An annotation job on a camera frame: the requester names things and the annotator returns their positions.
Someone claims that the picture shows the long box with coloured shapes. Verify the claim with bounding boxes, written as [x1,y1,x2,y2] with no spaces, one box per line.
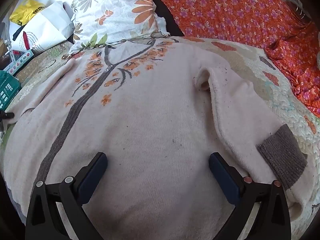
[4,49,34,74]

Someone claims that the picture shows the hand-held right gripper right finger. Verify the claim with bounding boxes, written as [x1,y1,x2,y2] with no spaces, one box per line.
[209,152,292,240]

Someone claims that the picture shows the shiny silver object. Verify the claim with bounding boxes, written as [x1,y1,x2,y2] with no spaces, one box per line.
[265,0,313,25]

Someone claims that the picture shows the orange floral blanket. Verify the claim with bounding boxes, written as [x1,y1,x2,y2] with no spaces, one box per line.
[152,0,320,118]

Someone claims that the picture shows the white paper bag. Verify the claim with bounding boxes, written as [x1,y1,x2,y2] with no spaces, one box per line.
[10,1,75,54]

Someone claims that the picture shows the white floral pillow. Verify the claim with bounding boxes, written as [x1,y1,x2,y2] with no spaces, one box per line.
[68,0,170,55]

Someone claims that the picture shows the yellow plastic bag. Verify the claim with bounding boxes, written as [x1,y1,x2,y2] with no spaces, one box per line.
[9,0,47,26]

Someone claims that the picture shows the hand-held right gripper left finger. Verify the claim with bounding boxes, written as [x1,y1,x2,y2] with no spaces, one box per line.
[25,152,108,240]

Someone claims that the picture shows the green box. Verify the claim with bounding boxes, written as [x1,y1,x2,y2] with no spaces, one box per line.
[0,70,22,110]

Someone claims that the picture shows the heart patterned quilt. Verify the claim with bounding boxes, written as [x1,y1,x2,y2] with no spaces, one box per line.
[0,36,320,240]

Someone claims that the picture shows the pink knit sweater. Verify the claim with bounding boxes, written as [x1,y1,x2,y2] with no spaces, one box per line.
[4,39,308,240]

